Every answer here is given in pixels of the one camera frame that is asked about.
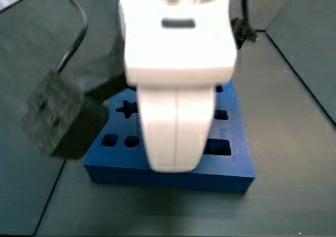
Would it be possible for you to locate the blue foam shape board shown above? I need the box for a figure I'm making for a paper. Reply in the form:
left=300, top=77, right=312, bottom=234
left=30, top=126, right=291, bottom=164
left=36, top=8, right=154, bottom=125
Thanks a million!
left=84, top=83, right=256, bottom=194

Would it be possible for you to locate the black cable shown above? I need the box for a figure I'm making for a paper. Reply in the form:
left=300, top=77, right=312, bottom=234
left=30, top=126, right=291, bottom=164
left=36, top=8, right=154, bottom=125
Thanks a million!
left=232, top=0, right=260, bottom=49

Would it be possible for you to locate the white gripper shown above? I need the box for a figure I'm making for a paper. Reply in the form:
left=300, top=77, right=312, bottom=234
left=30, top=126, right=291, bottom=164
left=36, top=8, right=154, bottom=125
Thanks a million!
left=119, top=0, right=236, bottom=169

